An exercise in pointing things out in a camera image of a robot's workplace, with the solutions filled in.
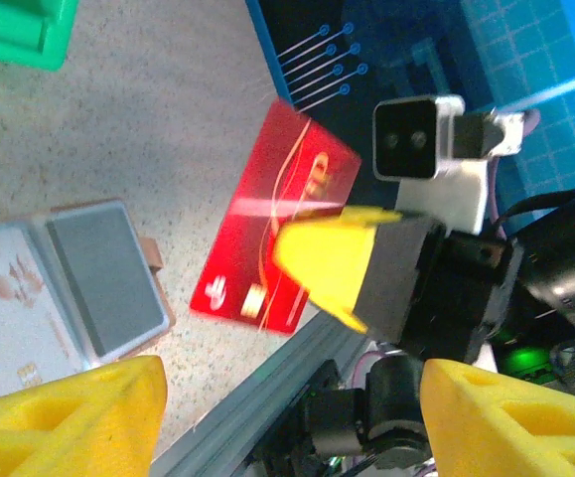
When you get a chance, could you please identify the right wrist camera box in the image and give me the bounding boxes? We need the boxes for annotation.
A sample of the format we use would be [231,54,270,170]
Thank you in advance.
[371,93,490,236]

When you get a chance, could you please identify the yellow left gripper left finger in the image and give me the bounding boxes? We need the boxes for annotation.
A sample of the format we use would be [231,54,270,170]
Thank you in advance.
[0,355,169,477]

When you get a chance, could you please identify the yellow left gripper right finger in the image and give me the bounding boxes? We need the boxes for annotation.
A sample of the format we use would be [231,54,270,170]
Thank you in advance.
[423,360,575,477]

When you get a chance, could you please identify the dark grey credit card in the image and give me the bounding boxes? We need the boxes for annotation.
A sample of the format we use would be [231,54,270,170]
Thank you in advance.
[46,206,165,358]

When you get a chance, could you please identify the tan leather card holder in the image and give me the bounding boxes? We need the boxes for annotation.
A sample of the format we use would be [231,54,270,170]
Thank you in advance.
[0,198,178,406]

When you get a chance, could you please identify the red credit card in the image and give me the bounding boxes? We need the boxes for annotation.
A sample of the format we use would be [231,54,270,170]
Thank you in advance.
[189,97,362,337]

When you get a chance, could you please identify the green plastic bin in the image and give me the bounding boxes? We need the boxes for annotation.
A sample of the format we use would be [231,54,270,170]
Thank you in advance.
[0,0,80,72]

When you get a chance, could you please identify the white credit card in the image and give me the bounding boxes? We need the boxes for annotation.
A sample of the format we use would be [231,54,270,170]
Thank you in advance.
[0,226,87,406]

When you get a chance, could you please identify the dark blue cutting mat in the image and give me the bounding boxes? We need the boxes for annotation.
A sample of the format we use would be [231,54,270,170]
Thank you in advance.
[254,0,575,239]

